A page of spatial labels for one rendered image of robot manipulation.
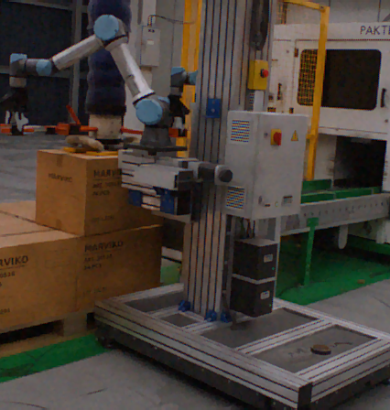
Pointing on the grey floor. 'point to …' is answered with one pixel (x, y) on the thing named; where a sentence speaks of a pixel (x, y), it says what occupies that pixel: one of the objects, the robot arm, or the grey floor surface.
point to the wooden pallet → (70, 328)
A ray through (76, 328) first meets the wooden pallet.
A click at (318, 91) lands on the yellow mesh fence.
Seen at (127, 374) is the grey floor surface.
